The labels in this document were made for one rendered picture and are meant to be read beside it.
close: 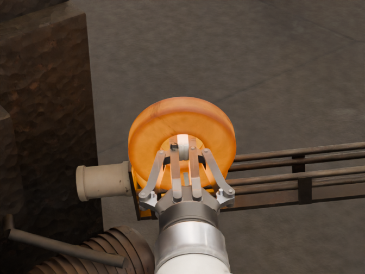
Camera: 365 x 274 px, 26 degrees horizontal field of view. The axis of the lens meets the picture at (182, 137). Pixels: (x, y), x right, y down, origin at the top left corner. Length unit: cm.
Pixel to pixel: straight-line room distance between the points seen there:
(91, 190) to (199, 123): 28
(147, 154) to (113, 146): 137
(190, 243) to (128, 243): 50
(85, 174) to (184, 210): 37
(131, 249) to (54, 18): 42
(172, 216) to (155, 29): 219
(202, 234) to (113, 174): 39
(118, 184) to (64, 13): 32
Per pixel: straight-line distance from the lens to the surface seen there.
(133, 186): 129
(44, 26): 137
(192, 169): 107
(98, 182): 131
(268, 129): 258
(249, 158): 134
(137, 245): 142
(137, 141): 112
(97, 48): 301
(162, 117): 109
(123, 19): 320
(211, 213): 99
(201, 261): 91
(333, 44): 308
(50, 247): 136
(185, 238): 93
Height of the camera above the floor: 152
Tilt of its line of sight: 37 degrees down
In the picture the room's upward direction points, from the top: straight up
